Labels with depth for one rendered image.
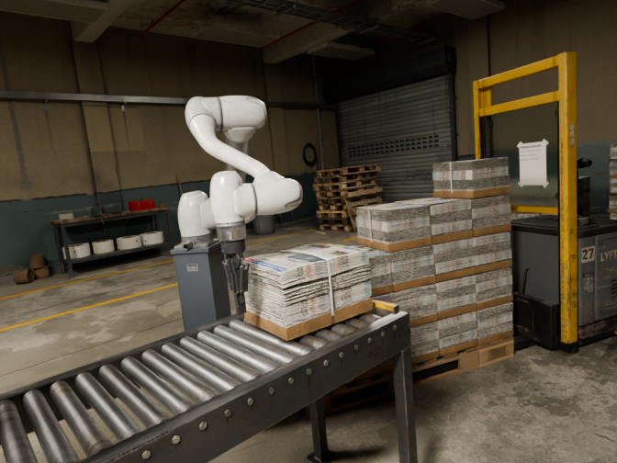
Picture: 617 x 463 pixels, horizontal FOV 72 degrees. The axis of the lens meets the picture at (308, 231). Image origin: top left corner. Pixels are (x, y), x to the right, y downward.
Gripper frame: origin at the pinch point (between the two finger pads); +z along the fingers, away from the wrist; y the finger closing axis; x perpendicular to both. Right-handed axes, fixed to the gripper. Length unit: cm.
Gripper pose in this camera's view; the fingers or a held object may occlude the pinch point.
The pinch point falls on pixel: (240, 302)
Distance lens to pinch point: 138.4
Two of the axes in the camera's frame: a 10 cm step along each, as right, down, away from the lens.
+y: -6.6, -0.5, 7.5
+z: 0.9, 9.8, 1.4
